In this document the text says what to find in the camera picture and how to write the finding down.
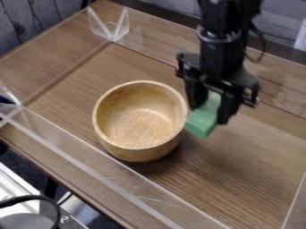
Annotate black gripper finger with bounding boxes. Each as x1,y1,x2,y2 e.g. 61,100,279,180
217,87,243,124
184,76,208,110

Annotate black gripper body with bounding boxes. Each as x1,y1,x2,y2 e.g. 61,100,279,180
174,27,259,106

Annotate green rectangular block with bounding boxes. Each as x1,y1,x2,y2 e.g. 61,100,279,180
184,92,220,139

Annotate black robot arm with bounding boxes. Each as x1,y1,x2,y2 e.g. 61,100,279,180
174,0,261,124

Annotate brown wooden bowl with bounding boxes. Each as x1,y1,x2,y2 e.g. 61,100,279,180
92,81,186,163

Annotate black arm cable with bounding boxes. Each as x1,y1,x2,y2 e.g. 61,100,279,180
243,21,267,64

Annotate clear acrylic corner bracket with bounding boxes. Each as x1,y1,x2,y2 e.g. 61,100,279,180
85,7,130,42

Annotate clear acrylic front wall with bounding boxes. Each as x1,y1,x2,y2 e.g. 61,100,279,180
0,83,229,229

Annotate grey metal base plate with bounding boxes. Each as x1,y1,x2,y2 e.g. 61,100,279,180
0,163,88,229

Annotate black cable loop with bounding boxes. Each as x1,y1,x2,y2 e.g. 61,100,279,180
0,194,62,229

